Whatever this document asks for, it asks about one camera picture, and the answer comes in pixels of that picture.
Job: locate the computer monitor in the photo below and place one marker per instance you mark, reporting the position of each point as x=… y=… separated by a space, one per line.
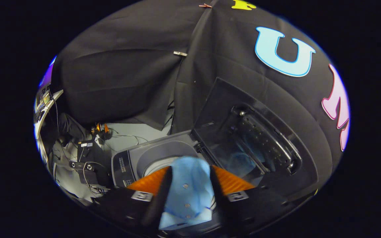
x=47 y=77

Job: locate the white desk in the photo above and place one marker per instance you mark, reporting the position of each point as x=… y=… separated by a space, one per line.
x=53 y=99

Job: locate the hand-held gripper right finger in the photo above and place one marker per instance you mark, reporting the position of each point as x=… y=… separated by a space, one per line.
x=220 y=198

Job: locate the grey top-load washing machine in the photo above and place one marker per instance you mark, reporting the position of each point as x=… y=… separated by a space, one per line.
x=157 y=148

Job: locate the copper cloth clip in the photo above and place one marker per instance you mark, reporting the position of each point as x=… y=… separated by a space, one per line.
x=205 y=5

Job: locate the dark glass washing machine lid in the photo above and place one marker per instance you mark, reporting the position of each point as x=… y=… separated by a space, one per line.
x=217 y=109

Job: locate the orange black device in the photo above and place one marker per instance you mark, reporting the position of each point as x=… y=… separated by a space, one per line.
x=102 y=130

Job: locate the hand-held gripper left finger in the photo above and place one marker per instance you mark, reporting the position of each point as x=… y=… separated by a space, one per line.
x=160 y=201

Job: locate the silver cloth clip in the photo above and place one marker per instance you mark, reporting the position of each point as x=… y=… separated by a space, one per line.
x=180 y=53

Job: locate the black equipment box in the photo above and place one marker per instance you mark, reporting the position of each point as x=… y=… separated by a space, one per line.
x=91 y=155

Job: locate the light blue button shirt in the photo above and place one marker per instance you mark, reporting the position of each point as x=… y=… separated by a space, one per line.
x=190 y=185

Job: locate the black backdrop cloth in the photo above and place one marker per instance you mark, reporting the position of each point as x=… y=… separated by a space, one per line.
x=127 y=66

